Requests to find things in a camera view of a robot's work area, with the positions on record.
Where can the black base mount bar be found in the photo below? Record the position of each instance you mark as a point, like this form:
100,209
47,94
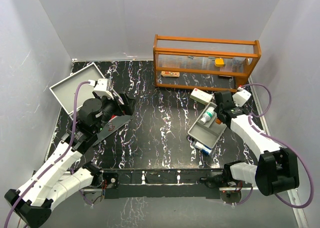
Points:
168,183

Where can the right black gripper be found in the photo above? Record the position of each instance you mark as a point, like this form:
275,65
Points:
235,106

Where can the wooden display shelf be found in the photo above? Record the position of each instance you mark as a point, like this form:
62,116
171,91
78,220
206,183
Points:
194,59

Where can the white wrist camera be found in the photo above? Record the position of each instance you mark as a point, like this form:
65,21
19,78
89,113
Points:
241,97
102,87

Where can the white medicine box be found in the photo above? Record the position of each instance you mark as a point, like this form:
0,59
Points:
201,96

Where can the wooden toy block strip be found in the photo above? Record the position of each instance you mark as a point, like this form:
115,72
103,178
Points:
170,74

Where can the amber medicine bottle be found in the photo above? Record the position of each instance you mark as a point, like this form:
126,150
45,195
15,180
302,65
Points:
218,121

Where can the blue white can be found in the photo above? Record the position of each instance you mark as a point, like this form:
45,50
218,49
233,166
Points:
198,145

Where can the yellow block on shelf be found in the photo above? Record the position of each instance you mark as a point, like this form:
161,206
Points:
219,62

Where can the white green-label bottle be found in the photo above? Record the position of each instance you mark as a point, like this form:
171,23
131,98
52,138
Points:
207,115

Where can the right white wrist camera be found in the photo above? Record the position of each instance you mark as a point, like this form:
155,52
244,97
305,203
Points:
241,97

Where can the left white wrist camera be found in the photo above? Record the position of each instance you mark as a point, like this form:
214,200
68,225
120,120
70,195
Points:
102,87

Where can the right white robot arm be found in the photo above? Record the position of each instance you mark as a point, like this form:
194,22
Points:
277,167

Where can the grey divided tray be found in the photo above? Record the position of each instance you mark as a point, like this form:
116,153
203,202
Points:
208,133

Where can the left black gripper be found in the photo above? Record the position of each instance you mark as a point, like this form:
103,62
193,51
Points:
119,110

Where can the grey case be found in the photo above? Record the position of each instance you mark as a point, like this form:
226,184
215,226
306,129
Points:
74,90

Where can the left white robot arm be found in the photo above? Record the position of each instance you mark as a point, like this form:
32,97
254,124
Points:
35,200

